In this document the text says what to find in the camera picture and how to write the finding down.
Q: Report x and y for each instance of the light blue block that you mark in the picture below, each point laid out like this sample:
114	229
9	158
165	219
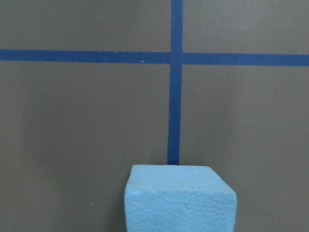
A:
178	198

